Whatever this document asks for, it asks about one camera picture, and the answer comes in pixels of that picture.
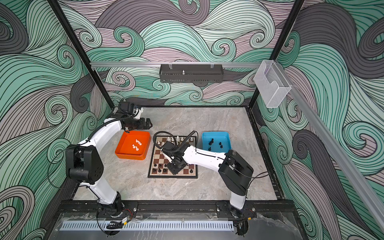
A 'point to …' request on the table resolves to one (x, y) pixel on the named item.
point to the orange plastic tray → (134, 145)
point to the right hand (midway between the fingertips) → (174, 169)
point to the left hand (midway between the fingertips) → (146, 123)
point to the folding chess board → (158, 162)
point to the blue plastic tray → (217, 141)
